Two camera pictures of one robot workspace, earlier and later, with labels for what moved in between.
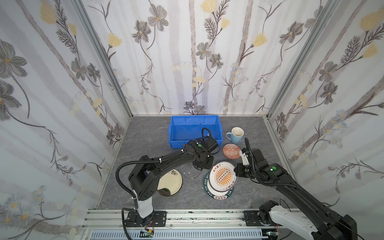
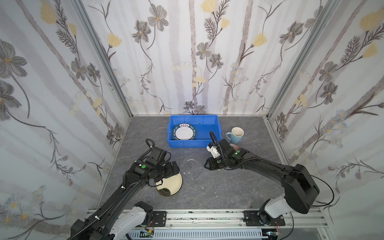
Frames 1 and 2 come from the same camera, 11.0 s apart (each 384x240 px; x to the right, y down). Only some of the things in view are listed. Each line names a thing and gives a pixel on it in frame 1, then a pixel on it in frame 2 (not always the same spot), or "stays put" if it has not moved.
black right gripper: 240,171 -> 212,162
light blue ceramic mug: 236,134 stays put
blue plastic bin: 183,128 stays put
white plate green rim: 213,193 -> 184,131
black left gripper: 202,162 -> 171,169
